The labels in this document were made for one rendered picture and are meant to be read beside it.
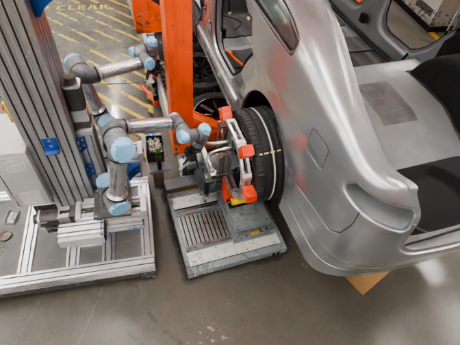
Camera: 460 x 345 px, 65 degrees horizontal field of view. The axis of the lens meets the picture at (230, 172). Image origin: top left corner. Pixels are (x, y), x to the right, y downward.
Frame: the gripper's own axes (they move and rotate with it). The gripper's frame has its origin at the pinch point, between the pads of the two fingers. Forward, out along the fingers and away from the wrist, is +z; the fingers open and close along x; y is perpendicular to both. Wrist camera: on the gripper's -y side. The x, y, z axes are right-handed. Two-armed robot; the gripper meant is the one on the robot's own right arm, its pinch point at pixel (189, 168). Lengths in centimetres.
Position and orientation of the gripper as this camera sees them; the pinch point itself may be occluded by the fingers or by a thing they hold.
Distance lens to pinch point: 227.5
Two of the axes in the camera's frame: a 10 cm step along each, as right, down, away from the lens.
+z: -3.6, 6.1, 7.0
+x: -7.9, 2.0, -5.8
